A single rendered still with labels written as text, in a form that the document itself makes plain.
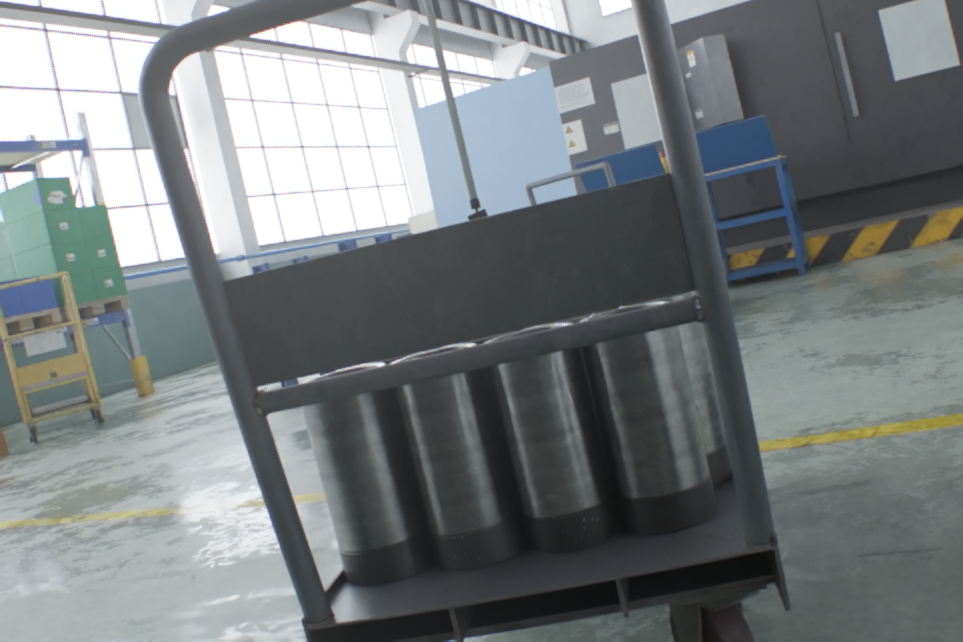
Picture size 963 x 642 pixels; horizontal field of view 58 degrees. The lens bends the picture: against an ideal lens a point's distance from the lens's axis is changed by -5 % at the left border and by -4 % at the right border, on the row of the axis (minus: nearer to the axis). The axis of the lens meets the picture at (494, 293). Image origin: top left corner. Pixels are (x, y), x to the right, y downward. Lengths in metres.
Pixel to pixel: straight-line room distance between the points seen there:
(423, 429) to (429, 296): 0.24
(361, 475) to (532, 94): 6.81
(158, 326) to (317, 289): 11.60
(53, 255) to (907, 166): 7.44
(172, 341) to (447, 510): 11.62
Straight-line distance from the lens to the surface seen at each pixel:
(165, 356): 12.60
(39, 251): 9.39
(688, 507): 1.17
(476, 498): 1.18
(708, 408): 1.29
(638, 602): 1.14
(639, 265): 0.96
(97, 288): 9.50
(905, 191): 7.48
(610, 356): 1.12
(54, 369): 7.66
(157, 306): 12.65
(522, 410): 1.14
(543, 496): 1.16
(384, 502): 1.21
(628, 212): 0.95
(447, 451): 1.16
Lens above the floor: 0.65
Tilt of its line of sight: 3 degrees down
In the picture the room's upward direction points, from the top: 13 degrees counter-clockwise
